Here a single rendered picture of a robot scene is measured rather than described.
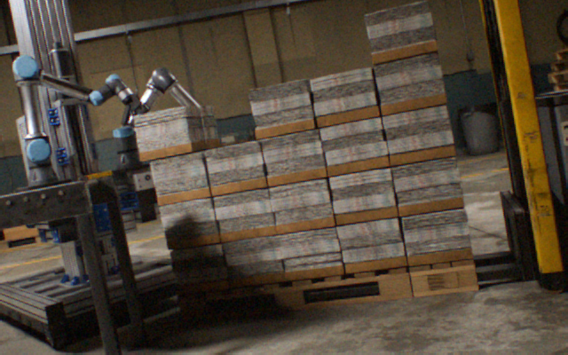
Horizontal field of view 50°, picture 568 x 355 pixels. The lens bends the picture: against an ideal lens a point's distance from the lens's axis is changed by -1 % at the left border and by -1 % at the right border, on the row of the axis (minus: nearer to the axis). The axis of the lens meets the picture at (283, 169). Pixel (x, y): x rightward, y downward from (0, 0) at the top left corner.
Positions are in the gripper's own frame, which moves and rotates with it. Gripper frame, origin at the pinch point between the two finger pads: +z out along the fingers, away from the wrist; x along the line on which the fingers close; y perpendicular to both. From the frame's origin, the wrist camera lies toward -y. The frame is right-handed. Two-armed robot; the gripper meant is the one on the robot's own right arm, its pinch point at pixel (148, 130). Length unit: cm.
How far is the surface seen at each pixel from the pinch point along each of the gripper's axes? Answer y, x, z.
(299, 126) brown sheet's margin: 67, -19, 54
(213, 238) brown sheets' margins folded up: -1, -19, 67
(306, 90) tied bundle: 80, -18, 44
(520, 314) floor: 93, -56, 168
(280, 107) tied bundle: 66, -18, 42
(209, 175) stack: 17.5, -18.6, 42.6
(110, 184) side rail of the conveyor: -10, -50, 21
